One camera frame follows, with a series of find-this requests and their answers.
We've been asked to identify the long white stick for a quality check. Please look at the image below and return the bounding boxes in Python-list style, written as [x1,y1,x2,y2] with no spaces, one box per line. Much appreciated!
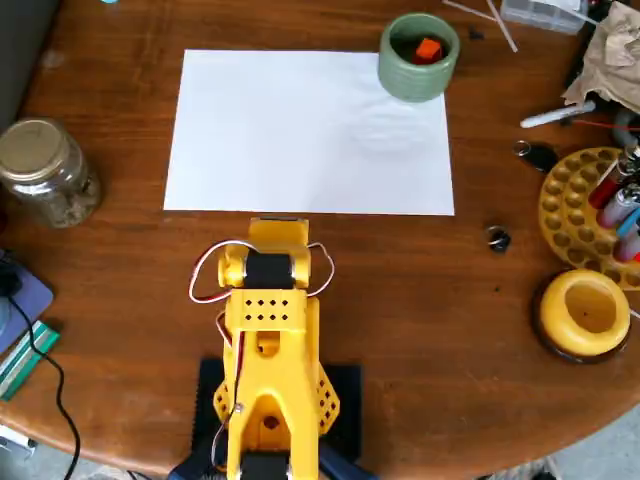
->
[486,0,519,54]

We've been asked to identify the orange plastic object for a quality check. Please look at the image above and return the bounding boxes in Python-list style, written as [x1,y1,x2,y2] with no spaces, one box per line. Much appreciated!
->
[412,37,444,66]

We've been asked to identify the black base mat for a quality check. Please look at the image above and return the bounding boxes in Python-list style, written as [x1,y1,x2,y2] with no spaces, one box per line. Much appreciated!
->
[192,355,364,461]

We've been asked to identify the green and white box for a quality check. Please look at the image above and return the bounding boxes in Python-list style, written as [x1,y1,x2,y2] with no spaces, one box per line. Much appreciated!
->
[0,319,62,403]

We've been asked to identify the green ribbed ceramic cup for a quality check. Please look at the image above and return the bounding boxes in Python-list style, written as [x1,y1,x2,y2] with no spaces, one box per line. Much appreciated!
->
[377,12,461,104]

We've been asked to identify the blue lighter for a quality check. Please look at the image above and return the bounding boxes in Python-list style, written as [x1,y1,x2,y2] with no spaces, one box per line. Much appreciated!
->
[615,205,640,242]

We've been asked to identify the purple notebook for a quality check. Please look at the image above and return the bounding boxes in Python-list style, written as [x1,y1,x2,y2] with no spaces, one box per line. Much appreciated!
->
[0,262,55,354]

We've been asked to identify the white paper sheet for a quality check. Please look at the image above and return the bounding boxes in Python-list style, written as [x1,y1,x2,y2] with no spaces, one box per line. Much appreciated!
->
[163,48,457,217]

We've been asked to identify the black key fob with ring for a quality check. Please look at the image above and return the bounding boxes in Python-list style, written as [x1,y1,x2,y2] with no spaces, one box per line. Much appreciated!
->
[513,140,559,174]

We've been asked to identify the red lighter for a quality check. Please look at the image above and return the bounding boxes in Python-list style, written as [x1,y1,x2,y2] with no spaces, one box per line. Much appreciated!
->
[587,147,639,209]

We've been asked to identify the yellow round dimpled tray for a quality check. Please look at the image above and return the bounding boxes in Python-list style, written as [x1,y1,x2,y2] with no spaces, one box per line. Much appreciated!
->
[538,147,640,291]

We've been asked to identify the glass jar with gold lid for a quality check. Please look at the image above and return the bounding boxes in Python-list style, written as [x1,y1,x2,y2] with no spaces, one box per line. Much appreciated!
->
[0,117,101,230]

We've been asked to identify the black power cable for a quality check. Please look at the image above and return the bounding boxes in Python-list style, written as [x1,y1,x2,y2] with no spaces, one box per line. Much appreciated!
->
[0,287,82,480]

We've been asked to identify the pink lighter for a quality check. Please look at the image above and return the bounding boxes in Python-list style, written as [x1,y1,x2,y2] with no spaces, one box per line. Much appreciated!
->
[598,188,640,229]

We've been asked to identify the blue clamp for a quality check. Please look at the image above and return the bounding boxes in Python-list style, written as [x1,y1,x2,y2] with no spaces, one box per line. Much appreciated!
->
[317,442,377,480]
[168,444,229,480]

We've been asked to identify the grey hose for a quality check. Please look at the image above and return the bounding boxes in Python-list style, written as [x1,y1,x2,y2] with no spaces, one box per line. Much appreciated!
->
[612,108,640,147]

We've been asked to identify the crumpled brown paper bag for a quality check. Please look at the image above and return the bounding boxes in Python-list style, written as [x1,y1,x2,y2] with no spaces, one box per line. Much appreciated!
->
[561,1,640,115]

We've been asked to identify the red and white servo cable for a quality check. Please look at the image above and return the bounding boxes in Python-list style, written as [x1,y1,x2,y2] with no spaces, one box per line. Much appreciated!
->
[188,240,254,304]
[305,241,337,300]

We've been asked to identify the yellow round holder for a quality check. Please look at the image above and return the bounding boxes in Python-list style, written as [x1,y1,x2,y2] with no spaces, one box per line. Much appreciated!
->
[541,269,632,358]

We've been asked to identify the clear plastic box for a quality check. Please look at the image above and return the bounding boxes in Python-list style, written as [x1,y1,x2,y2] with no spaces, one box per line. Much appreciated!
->
[499,0,590,35]

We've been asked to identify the small black metal clip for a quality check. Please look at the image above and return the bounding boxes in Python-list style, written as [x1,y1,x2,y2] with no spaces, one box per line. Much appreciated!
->
[485,226,514,255]

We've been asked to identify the white marker pen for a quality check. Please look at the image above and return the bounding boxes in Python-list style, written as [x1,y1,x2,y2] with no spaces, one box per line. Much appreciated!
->
[519,101,598,130]

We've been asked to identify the thin red wire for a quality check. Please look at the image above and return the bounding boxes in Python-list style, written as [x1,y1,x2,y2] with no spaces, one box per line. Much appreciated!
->
[572,118,640,133]

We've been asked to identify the white device with black button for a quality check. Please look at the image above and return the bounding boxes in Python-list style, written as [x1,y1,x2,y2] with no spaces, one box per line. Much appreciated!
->
[0,423,39,459]

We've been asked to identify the short white stick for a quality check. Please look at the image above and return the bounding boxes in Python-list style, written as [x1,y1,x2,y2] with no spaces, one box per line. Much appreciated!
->
[441,0,501,22]

